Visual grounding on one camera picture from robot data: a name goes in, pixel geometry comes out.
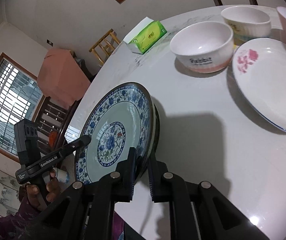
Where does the blue floral plate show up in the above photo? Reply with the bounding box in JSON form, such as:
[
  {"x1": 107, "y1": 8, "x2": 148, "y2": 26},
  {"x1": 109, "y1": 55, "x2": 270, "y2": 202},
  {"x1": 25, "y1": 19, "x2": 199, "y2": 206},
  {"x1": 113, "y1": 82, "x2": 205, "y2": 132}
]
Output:
[{"x1": 74, "y1": 82, "x2": 160, "y2": 184}]

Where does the white pink Rabbit bowl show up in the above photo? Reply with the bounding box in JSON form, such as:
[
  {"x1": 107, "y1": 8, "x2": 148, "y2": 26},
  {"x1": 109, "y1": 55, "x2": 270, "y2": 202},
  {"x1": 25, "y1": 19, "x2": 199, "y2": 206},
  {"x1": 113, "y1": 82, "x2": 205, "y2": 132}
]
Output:
[{"x1": 170, "y1": 21, "x2": 234, "y2": 74}]

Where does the white rose plate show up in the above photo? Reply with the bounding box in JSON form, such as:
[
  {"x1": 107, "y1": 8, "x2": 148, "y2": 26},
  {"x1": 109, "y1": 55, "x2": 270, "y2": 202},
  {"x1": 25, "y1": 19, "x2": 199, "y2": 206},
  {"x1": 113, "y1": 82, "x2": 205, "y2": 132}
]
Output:
[{"x1": 232, "y1": 38, "x2": 286, "y2": 132}]

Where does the white blue ribbed bowl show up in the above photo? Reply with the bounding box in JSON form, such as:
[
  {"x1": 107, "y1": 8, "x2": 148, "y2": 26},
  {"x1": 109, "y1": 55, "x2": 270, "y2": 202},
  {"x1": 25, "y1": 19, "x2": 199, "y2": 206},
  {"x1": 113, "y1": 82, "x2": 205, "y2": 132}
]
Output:
[{"x1": 221, "y1": 5, "x2": 272, "y2": 46}]

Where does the person's left hand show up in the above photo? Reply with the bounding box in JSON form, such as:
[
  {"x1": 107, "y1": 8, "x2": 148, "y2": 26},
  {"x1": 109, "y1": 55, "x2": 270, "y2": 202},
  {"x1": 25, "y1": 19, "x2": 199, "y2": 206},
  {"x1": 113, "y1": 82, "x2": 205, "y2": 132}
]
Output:
[{"x1": 26, "y1": 170, "x2": 60, "y2": 210}]

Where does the dark chair at left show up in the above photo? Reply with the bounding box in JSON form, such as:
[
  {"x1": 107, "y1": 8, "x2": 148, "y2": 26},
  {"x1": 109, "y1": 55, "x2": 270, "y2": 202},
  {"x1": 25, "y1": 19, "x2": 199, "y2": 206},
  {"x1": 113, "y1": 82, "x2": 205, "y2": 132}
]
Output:
[{"x1": 32, "y1": 95, "x2": 81, "y2": 154}]

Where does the light bamboo chair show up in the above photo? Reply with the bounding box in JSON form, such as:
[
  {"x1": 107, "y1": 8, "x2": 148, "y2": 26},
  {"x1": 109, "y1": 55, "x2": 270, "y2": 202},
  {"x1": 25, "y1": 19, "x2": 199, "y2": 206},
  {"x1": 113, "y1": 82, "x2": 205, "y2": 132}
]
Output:
[{"x1": 89, "y1": 29, "x2": 121, "y2": 67}]

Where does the green tissue box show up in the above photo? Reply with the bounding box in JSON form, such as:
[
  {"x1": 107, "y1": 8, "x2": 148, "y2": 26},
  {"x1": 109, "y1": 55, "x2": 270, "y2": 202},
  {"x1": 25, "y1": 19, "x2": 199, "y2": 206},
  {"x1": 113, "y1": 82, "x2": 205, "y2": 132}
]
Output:
[{"x1": 123, "y1": 17, "x2": 167, "y2": 54}]

